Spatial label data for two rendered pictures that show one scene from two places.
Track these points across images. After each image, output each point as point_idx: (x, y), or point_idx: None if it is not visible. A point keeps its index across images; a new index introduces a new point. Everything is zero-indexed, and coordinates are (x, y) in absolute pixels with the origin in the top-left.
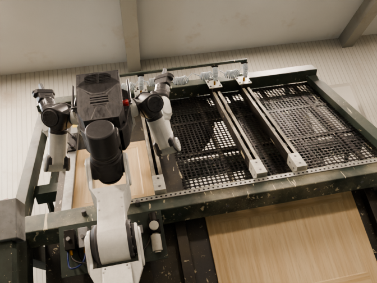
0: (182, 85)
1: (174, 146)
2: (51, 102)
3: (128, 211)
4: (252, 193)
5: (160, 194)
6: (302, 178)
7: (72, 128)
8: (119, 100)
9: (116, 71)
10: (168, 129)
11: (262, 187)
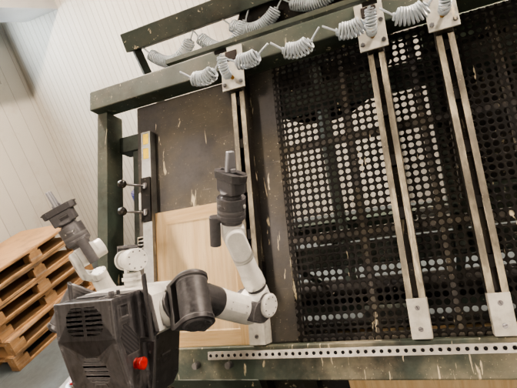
0: (308, 37)
1: (261, 322)
2: (71, 235)
3: (218, 372)
4: (396, 379)
5: (259, 348)
6: (498, 360)
7: (143, 161)
8: (124, 378)
9: (108, 306)
10: (251, 279)
11: (418, 368)
